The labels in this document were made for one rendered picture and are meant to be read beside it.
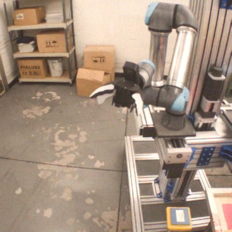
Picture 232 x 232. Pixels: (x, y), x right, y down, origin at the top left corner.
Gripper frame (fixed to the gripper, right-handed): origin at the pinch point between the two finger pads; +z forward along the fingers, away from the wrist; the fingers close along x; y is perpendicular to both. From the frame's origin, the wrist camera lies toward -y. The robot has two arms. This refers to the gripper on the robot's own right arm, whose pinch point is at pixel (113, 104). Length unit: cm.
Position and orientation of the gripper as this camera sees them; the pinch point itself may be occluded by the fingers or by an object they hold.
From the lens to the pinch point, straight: 58.4
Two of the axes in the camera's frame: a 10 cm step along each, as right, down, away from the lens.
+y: -1.2, 7.7, 6.2
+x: -9.0, -3.5, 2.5
